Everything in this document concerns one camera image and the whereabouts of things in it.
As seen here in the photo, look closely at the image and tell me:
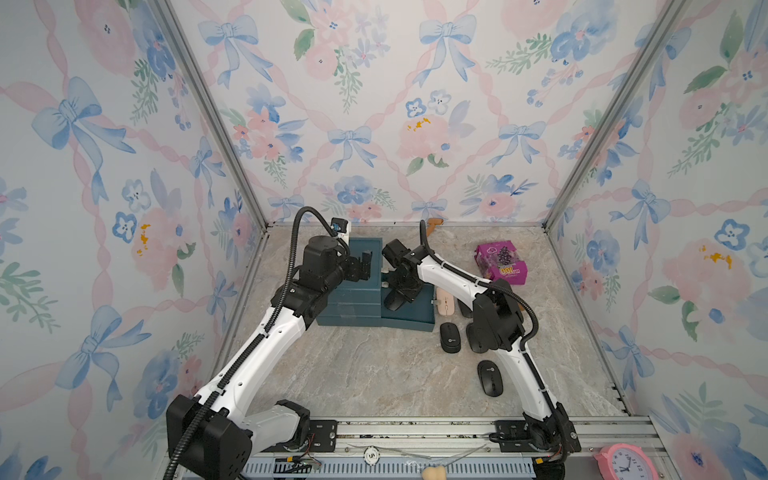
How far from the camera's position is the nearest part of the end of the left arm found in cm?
68

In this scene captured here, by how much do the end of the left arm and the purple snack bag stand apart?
50 centimetres

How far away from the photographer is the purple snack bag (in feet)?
3.35
